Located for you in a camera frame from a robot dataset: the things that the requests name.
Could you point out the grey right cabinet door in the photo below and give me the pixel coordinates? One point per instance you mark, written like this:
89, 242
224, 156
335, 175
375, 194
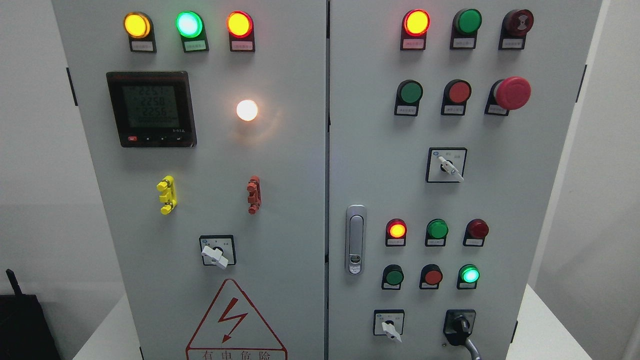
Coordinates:
379, 160

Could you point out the red black buzzer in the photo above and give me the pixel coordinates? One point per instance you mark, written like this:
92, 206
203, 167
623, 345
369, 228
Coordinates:
515, 26

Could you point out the green push button upper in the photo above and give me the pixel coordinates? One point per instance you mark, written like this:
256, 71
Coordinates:
408, 95

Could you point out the red lit lamp right top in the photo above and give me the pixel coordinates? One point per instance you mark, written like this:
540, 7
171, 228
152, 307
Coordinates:
415, 25

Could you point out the red terminal connector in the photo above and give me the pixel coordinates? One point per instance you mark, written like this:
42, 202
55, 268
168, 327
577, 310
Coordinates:
254, 197

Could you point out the white lit indicator lamp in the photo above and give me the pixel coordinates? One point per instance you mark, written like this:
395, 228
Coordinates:
247, 110

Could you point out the green push button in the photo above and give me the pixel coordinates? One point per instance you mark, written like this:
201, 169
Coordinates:
408, 95
392, 277

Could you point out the green push button lower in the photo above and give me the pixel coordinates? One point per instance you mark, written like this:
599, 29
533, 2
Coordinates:
392, 277

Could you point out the grey left cabinet door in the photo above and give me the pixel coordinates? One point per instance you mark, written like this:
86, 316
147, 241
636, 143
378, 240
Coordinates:
280, 250

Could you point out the white selector switch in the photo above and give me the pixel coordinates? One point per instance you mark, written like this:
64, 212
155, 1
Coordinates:
446, 164
389, 323

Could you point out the red lit lamp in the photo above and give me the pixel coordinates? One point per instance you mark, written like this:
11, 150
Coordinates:
415, 25
395, 233

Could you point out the red push button lower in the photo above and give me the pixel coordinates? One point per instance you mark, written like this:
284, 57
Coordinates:
430, 277

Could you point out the black device with antenna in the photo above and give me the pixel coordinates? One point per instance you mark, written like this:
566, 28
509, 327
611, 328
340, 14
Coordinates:
24, 332

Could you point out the grey cabinet door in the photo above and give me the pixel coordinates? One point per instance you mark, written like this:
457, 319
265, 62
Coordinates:
379, 160
280, 250

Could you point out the red lit lamp middle left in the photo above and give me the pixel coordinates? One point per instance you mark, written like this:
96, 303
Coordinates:
395, 233

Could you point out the white selector switch left door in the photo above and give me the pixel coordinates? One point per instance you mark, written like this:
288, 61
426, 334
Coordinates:
218, 250

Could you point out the yellow terminal connector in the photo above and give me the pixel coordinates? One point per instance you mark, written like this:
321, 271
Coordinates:
168, 195

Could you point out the green lamp lower right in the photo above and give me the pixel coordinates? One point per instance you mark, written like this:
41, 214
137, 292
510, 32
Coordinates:
468, 276

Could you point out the green lamp middle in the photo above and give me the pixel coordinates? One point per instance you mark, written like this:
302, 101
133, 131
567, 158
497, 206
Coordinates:
436, 233

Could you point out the black knob selector switch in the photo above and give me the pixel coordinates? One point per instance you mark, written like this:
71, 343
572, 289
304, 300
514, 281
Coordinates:
458, 325

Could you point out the yellow indicator lamp top left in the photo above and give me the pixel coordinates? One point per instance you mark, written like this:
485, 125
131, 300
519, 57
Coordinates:
140, 31

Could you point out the red push button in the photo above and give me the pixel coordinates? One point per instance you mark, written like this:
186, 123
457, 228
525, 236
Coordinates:
430, 277
455, 96

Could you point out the red push button upper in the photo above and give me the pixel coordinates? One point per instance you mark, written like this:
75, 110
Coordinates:
455, 96

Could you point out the white selector switch lower right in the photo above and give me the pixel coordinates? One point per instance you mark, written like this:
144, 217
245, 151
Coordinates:
389, 323

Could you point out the silver door handle lock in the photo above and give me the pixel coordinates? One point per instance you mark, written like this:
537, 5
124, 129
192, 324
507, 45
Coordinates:
355, 230

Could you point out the black digital power meter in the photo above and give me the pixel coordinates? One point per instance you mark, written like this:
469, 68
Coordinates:
152, 109

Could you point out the red emergency stop button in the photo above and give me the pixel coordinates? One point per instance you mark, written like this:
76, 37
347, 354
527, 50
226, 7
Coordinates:
506, 95

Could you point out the green lit indicator lamp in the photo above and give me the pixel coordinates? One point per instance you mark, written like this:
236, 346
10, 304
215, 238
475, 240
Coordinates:
192, 31

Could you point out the red electric warning sticker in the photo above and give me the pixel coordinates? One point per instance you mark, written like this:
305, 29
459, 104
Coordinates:
233, 329

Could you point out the white selector switch upper right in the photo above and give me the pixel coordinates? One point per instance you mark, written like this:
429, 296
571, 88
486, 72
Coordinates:
446, 164

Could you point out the red lamp middle right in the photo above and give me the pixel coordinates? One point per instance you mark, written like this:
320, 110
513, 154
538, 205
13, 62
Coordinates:
475, 233

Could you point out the green lamp right top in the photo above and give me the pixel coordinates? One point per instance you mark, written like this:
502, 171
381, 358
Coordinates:
464, 30

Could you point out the red lit lamp left door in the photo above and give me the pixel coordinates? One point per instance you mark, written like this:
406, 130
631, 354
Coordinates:
240, 27

